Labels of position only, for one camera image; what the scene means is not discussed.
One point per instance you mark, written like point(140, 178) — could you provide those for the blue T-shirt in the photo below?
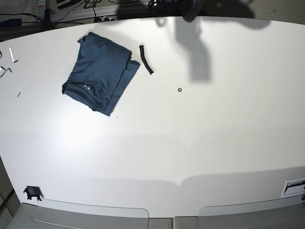
point(101, 73)

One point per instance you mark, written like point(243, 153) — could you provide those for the black plastic clip part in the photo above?
point(33, 192)

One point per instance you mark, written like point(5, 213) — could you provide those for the silver hex key pair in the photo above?
point(4, 70)

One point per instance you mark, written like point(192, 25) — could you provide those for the long silver hex key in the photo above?
point(12, 56)

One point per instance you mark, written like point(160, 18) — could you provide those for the blue box in background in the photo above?
point(11, 23)

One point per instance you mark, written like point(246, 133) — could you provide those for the right grey chair back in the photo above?
point(285, 213)

